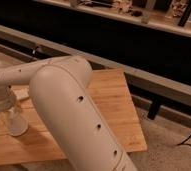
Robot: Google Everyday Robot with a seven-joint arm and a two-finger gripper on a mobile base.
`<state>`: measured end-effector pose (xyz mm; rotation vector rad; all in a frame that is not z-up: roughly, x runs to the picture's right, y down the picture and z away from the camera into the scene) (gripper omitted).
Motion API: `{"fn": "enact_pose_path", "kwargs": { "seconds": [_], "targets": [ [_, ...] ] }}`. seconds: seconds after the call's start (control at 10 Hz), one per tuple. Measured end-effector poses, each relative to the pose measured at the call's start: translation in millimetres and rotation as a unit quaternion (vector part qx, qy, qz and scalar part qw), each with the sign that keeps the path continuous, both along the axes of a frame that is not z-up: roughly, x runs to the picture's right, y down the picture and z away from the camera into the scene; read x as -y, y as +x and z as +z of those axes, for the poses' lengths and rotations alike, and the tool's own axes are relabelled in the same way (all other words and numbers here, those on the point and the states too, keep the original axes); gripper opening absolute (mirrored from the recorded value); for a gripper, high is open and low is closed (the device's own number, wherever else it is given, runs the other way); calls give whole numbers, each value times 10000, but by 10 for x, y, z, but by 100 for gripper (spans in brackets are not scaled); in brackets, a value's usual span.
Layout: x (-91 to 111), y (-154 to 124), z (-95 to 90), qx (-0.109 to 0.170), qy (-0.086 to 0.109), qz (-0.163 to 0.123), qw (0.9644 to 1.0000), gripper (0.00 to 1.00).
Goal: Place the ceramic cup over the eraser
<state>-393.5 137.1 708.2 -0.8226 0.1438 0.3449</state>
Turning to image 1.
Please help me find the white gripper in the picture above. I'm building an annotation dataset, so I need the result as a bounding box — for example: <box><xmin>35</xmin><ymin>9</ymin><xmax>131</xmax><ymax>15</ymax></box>
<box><xmin>0</xmin><ymin>86</ymin><xmax>16</xmax><ymax>112</ymax></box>

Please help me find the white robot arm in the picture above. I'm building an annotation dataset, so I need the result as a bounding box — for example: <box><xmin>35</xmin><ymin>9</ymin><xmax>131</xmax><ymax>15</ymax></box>
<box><xmin>0</xmin><ymin>56</ymin><xmax>137</xmax><ymax>171</ymax></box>

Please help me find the wooden board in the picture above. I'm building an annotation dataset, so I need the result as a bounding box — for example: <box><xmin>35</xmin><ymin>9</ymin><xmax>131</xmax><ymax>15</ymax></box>
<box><xmin>0</xmin><ymin>69</ymin><xmax>147</xmax><ymax>165</ymax></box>

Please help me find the black bench leg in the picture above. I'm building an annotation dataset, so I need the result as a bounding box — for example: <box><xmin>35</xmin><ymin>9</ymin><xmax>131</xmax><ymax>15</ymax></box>
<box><xmin>147</xmin><ymin>100</ymin><xmax>161</xmax><ymax>120</ymax></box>

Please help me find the grey bench rail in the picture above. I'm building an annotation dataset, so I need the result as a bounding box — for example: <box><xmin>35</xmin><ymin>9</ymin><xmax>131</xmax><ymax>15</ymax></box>
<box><xmin>0</xmin><ymin>25</ymin><xmax>191</xmax><ymax>106</ymax></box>

